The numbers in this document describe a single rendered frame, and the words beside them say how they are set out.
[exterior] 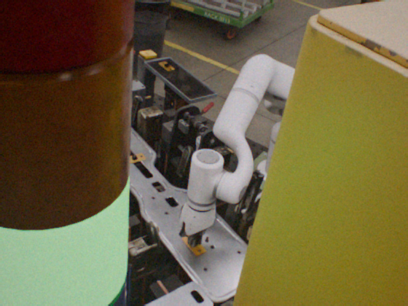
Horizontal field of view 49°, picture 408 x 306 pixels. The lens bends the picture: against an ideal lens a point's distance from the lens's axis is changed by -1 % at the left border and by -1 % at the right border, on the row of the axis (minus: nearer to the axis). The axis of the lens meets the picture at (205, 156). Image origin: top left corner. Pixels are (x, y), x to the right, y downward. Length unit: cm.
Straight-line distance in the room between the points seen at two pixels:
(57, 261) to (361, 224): 13
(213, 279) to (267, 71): 62
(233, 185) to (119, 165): 100
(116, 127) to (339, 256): 12
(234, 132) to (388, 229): 104
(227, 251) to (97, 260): 124
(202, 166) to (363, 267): 96
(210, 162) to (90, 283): 98
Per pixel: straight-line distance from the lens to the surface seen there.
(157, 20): 426
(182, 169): 166
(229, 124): 123
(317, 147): 21
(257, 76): 130
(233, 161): 227
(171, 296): 130
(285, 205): 24
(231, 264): 139
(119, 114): 16
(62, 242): 17
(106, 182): 17
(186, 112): 166
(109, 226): 18
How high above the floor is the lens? 206
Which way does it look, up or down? 37 degrees down
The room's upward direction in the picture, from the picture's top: 9 degrees clockwise
